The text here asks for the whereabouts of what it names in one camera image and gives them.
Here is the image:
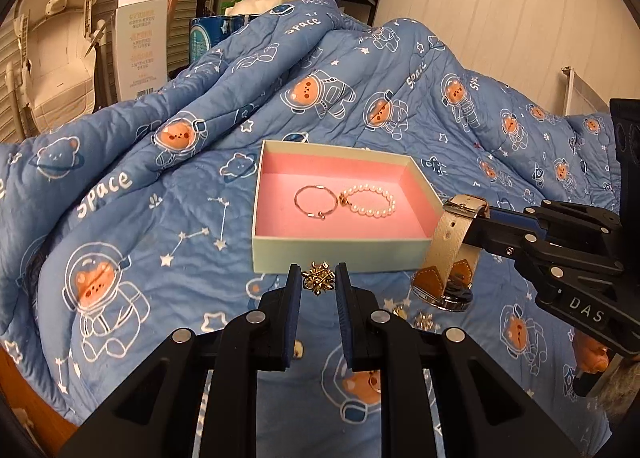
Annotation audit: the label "beige baby high chair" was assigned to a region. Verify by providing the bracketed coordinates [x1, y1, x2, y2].
[10, 0, 108, 133]

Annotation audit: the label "blue bear print blanket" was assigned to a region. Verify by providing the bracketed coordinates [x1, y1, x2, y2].
[0, 0, 640, 458]

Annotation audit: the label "cream strap wrist watch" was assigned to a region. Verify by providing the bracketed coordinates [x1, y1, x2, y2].
[411, 194, 491, 313]

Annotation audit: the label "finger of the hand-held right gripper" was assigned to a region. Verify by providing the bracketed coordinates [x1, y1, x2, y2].
[487, 200, 621, 239]
[460, 220, 623, 299]

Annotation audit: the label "gold snowflake brooch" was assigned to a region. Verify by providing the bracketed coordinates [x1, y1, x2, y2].
[300, 262, 335, 297]

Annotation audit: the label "blue tissue pack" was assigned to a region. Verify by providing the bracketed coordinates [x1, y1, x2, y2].
[189, 15, 251, 66]

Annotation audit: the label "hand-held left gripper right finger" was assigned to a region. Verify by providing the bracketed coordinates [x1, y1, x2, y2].
[335, 262, 613, 458]

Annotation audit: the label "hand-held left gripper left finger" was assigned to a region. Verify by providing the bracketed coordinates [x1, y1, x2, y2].
[60, 263, 303, 458]

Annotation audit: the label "thin gold bangle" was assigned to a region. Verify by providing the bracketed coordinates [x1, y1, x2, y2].
[294, 185, 343, 223]

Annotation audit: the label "white fluffy pillow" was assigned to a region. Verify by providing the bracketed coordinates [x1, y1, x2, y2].
[225, 0, 306, 17]

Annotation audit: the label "white pearl bracelet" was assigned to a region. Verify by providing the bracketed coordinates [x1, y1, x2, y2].
[339, 184, 396, 219]

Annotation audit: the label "pale green box pink lining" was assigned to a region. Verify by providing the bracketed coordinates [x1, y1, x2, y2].
[251, 140, 446, 275]

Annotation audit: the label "tall white carton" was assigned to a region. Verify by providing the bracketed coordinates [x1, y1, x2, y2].
[111, 0, 171, 102]

